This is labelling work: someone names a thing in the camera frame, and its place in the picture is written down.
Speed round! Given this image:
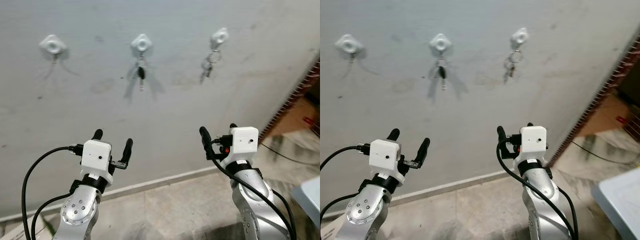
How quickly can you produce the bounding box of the brown cardboard panel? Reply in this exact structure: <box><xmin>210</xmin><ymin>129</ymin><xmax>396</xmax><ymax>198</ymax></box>
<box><xmin>572</xmin><ymin>95</ymin><xmax>640</xmax><ymax>138</ymax></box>
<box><xmin>272</xmin><ymin>95</ymin><xmax>321</xmax><ymax>138</ymax></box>

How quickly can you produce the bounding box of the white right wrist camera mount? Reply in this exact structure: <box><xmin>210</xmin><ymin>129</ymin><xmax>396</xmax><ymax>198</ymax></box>
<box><xmin>220</xmin><ymin>126</ymin><xmax>260</xmax><ymax>169</ymax></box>
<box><xmin>512</xmin><ymin>126</ymin><xmax>548</xmax><ymax>169</ymax></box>

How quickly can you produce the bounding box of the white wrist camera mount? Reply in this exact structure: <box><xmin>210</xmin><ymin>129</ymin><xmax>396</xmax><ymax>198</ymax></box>
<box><xmin>80</xmin><ymin>140</ymin><xmax>115</xmax><ymax>187</ymax></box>
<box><xmin>512</xmin><ymin>126</ymin><xmax>548</xmax><ymax>169</ymax></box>
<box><xmin>369</xmin><ymin>139</ymin><xmax>404</xmax><ymax>184</ymax></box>
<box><xmin>220</xmin><ymin>126</ymin><xmax>260</xmax><ymax>169</ymax></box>

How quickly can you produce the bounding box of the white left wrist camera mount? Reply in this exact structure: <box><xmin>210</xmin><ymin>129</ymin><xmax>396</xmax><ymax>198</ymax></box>
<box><xmin>80</xmin><ymin>140</ymin><xmax>115</xmax><ymax>187</ymax></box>
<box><xmin>369</xmin><ymin>139</ymin><xmax>404</xmax><ymax>184</ymax></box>

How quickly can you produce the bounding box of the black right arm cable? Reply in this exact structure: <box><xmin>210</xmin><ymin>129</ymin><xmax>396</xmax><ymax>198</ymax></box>
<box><xmin>206</xmin><ymin>140</ymin><xmax>297</xmax><ymax>240</ymax></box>
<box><xmin>496</xmin><ymin>140</ymin><xmax>579</xmax><ymax>240</ymax></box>

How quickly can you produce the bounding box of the long black left arm cable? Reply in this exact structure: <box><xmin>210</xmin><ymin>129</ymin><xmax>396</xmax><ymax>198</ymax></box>
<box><xmin>320</xmin><ymin>144</ymin><xmax>372</xmax><ymax>173</ymax></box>
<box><xmin>21</xmin><ymin>144</ymin><xmax>84</xmax><ymax>240</ymax></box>

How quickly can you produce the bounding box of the silver key bunch on ring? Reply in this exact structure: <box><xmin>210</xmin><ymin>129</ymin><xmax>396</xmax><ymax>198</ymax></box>
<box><xmin>201</xmin><ymin>46</ymin><xmax>222</xmax><ymax>84</ymax></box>
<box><xmin>503</xmin><ymin>45</ymin><xmax>524</xmax><ymax>85</ymax></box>

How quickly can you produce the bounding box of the thin black floor cable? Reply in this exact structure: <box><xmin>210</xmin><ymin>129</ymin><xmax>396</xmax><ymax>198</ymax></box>
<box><xmin>260</xmin><ymin>142</ymin><xmax>321</xmax><ymax>167</ymax></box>
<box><xmin>571</xmin><ymin>140</ymin><xmax>640</xmax><ymax>166</ymax></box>

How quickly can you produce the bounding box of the short black left arm cable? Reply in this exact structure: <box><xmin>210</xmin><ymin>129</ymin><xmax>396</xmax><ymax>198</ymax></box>
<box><xmin>320</xmin><ymin>192</ymin><xmax>362</xmax><ymax>227</ymax></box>
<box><xmin>30</xmin><ymin>192</ymin><xmax>76</xmax><ymax>240</ymax></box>

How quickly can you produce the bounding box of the black-headed key on ring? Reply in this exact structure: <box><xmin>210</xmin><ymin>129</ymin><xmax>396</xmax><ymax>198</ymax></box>
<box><xmin>436</xmin><ymin>54</ymin><xmax>449</xmax><ymax>92</ymax></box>
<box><xmin>135</xmin><ymin>55</ymin><xmax>148</xmax><ymax>92</ymax></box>

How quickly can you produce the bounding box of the white square wall hook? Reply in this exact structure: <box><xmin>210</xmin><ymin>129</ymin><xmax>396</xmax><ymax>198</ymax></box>
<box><xmin>39</xmin><ymin>34</ymin><xmax>68</xmax><ymax>64</ymax></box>
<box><xmin>335</xmin><ymin>33</ymin><xmax>364</xmax><ymax>64</ymax></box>
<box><xmin>511</xmin><ymin>27</ymin><xmax>530</xmax><ymax>49</ymax></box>
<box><xmin>131</xmin><ymin>33</ymin><xmax>154</xmax><ymax>57</ymax></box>
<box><xmin>210</xmin><ymin>27</ymin><xmax>230</xmax><ymax>50</ymax></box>
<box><xmin>429</xmin><ymin>33</ymin><xmax>453</xmax><ymax>56</ymax></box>

